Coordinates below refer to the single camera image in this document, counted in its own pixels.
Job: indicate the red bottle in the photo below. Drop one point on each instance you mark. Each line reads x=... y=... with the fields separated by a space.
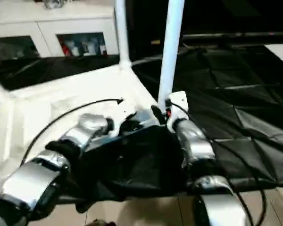
x=66 y=48

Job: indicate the white can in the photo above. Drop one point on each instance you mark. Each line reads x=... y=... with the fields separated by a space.
x=74 y=50

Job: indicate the silver bowl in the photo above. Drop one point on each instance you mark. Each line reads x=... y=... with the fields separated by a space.
x=52 y=3

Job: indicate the white glass-door cabinet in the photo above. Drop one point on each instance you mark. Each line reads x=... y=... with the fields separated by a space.
x=61 y=23

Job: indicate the black backdrop cloth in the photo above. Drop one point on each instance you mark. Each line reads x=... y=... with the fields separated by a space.
x=226 y=16

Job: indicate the blue white printed mug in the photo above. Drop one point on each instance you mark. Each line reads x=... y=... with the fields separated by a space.
x=90 y=47

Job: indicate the grey low shelf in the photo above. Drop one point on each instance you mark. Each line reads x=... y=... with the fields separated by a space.
x=226 y=35

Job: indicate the black mat cloth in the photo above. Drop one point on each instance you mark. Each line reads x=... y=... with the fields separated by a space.
x=238 y=94

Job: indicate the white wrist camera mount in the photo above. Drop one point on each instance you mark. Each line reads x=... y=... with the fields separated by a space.
x=126 y=110
x=179 y=103

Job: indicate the white ceramic cup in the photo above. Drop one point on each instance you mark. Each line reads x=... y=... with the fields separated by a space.
x=102 y=49

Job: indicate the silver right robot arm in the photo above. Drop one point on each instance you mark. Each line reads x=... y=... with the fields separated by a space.
x=195 y=141

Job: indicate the small tan label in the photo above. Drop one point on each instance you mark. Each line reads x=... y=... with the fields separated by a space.
x=155 y=42

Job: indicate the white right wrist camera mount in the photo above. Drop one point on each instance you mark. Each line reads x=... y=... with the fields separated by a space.
x=179 y=103

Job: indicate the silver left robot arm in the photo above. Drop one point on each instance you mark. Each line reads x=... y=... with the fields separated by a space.
x=33 y=179

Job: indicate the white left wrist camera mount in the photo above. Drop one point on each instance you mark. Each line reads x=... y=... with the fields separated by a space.
x=126 y=110

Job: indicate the white plastic table top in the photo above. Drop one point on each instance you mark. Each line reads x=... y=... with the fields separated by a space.
x=73 y=89

